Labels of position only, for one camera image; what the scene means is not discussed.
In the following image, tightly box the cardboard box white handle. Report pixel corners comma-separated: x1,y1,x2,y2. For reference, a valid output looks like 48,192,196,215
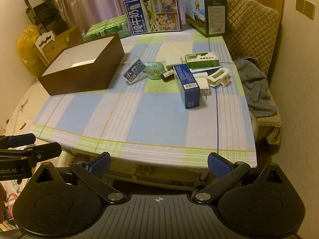
33,26,85,66

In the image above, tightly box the white printed bedsheet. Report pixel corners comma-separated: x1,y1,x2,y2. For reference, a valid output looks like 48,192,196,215
0,80,38,140

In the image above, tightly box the white plastic clip holder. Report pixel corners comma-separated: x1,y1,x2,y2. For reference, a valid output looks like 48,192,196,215
207,67,230,87

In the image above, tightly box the blue milk carton case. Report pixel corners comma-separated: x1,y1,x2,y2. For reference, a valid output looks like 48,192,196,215
123,0,182,36

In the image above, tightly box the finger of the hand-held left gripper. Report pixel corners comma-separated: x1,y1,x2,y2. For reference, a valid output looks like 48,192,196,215
0,133,36,148
0,142,62,163

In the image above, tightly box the quilted beige chair cover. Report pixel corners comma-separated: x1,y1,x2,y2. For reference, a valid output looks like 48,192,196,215
219,0,283,146

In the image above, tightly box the green cow print carton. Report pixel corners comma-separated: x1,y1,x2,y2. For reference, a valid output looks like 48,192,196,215
182,0,228,38

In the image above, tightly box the blue rectangular box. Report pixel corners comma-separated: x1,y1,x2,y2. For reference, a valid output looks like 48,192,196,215
173,64,201,109

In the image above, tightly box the yellow plastic bag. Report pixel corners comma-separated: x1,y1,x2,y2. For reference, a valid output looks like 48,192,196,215
17,25,46,74

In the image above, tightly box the white rectangular power adapter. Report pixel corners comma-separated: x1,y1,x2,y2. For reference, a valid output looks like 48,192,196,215
196,76,211,102

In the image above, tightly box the pink curtain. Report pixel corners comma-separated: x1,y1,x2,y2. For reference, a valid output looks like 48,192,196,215
45,0,200,30

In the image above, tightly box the brown storage box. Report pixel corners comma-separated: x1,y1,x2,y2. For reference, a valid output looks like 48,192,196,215
37,33,125,96

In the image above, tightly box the green shrink-wrapped drink pack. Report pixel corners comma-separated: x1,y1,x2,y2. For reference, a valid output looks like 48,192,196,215
83,14,130,40

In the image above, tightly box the green handheld fan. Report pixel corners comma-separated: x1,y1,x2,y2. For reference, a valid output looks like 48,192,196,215
145,63,163,80

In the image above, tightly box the blue white tissue packet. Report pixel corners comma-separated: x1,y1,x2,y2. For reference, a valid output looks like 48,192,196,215
123,56,146,83

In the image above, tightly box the grey towel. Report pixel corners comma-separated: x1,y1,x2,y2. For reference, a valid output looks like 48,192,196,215
234,58,278,119

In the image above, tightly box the black folding step stool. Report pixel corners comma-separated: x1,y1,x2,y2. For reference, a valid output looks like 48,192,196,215
24,0,69,35

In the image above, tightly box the white wall charger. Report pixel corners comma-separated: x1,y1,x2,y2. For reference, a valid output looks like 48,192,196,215
166,57,184,70

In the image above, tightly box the green white medicine box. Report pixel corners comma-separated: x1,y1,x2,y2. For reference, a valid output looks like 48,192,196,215
184,52,220,69

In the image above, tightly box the brown spray bottle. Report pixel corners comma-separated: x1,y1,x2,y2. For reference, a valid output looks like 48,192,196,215
161,70,174,83

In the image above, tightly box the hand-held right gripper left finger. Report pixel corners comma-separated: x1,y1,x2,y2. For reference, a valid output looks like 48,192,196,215
32,152,127,204

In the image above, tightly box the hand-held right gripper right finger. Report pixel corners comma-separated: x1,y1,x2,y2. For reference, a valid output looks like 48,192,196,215
192,152,287,205

